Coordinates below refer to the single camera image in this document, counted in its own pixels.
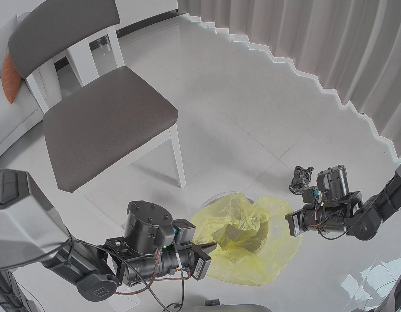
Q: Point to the orange cushion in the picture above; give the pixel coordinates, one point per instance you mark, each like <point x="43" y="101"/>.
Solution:
<point x="11" y="80"/>

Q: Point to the white sofa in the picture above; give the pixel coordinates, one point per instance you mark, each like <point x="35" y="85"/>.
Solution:
<point x="5" y="125"/>

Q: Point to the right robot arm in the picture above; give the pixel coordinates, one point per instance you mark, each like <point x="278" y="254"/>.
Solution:
<point x="369" y="213"/>

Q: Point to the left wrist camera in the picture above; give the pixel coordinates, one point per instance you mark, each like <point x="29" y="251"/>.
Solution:
<point x="186" y="230"/>

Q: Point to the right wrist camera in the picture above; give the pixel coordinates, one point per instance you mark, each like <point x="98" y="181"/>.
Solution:
<point x="309" y="195"/>

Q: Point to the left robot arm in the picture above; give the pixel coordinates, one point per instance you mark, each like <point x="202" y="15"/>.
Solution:
<point x="28" y="213"/>

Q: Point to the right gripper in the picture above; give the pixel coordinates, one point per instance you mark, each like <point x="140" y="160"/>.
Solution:
<point x="298" y="223"/>

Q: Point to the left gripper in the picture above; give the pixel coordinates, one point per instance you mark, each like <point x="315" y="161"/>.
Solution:
<point x="184" y="262"/>

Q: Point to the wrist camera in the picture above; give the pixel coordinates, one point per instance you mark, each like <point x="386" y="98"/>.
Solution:
<point x="186" y="230"/>
<point x="309" y="195"/>

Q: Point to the grey and white chair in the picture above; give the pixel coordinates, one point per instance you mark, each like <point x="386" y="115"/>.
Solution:
<point x="106" y="115"/>

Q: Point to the beige curtain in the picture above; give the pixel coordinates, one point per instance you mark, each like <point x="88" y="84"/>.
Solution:
<point x="317" y="28"/>

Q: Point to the yellow plastic bag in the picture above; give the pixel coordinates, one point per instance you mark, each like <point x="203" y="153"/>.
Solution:
<point x="252" y="265"/>

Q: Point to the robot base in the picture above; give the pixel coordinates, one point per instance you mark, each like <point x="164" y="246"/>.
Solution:
<point x="236" y="309"/>

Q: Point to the black plastic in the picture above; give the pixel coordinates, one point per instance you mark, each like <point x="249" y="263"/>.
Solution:
<point x="299" y="179"/>

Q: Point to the clear trash bin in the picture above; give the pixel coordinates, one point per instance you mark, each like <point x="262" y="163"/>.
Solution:
<point x="207" y="203"/>

